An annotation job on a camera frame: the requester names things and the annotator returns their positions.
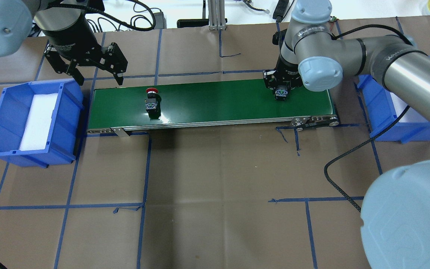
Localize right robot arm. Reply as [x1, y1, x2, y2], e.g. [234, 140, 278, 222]
[264, 0, 430, 269]

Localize black power adapter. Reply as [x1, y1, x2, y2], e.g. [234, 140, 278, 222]
[154, 12, 166, 29]

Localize blue bin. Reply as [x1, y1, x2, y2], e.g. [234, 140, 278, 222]
[357, 52, 430, 143]
[0, 79, 84, 168]

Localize white foam pad left bin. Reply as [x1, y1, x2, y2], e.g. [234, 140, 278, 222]
[19, 93, 58, 151]

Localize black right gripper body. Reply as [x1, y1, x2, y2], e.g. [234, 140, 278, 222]
[263, 56, 303, 90]

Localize aluminium profile post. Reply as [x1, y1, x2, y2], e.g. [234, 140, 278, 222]
[205, 0, 227, 30]

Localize red push button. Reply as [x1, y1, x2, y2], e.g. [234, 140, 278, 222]
[145, 87, 162, 115]

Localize blue left bin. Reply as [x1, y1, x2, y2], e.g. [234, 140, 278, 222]
[0, 79, 84, 168]

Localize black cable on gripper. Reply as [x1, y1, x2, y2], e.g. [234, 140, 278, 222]
[324, 105, 411, 213]

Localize white foam pad bin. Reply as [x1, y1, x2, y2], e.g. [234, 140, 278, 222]
[390, 92, 419, 123]
[19, 93, 58, 151]

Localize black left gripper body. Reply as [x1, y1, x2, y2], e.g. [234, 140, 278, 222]
[34, 10, 102, 67]

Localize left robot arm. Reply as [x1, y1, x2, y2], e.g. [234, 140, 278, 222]
[0, 0, 128, 85]

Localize blue right bin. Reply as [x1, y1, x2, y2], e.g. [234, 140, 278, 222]
[357, 52, 430, 143]

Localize yellow push button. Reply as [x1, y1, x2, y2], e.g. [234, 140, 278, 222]
[273, 85, 290, 102]

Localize white foam pad right bin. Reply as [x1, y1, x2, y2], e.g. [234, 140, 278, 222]
[390, 92, 419, 123]

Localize green conveyor belt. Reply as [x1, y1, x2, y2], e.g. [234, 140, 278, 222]
[87, 79, 341, 136]

